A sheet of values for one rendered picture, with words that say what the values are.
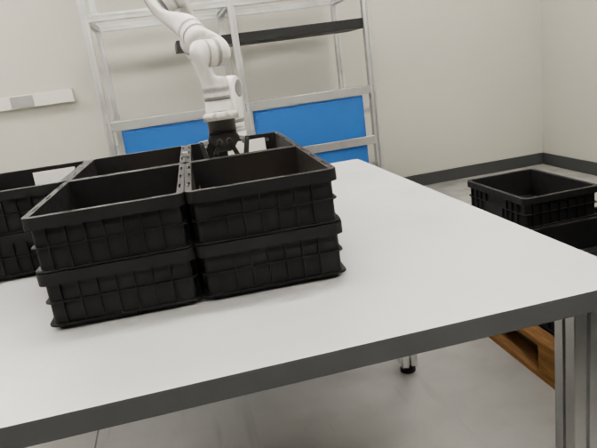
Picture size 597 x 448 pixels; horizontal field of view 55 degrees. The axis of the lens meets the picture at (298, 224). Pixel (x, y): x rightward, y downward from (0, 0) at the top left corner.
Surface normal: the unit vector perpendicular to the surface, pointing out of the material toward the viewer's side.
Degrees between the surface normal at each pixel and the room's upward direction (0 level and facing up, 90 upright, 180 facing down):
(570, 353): 90
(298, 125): 90
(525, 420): 0
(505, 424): 0
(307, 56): 90
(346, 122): 90
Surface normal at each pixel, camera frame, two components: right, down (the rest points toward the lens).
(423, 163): 0.22, 0.24
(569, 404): -0.97, 0.18
